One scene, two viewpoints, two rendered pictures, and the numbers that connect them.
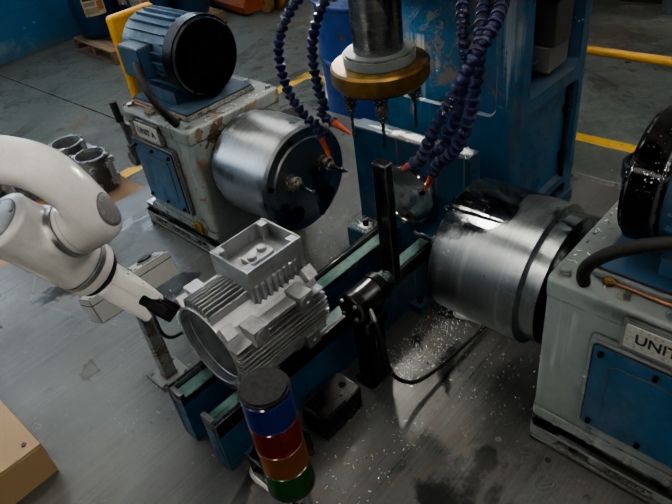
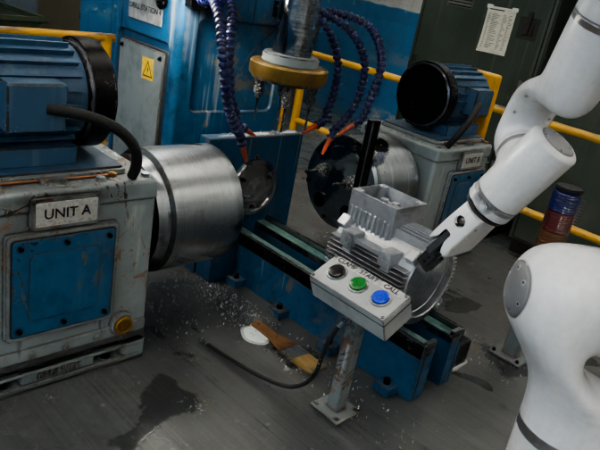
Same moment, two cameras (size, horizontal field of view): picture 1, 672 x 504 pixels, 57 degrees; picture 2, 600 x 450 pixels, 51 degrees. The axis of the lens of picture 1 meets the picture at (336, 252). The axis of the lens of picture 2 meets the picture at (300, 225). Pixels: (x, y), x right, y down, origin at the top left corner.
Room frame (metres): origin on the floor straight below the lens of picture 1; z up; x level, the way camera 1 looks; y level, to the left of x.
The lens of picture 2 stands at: (1.14, 1.35, 1.53)
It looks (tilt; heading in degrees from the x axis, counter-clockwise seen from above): 21 degrees down; 264
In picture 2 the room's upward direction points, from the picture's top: 11 degrees clockwise
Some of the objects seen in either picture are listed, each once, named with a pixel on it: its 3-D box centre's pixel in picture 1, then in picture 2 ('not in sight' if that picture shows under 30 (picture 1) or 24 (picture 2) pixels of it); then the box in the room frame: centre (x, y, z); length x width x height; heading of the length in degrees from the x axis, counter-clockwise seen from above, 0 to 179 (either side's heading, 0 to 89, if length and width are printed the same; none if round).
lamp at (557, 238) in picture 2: (282, 449); (551, 238); (0.47, 0.10, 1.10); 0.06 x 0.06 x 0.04
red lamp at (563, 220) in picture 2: (275, 426); (558, 220); (0.47, 0.10, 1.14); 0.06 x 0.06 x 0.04
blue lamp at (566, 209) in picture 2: (268, 402); (565, 200); (0.47, 0.10, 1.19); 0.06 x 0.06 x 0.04
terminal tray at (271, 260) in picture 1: (259, 260); (386, 212); (0.84, 0.13, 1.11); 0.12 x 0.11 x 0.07; 131
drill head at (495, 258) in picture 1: (526, 265); (368, 179); (0.80, -0.32, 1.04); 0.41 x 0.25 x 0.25; 42
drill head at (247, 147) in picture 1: (264, 162); (151, 208); (1.32, 0.14, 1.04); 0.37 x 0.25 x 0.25; 42
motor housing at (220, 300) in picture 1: (252, 313); (390, 261); (0.82, 0.16, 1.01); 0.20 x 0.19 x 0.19; 131
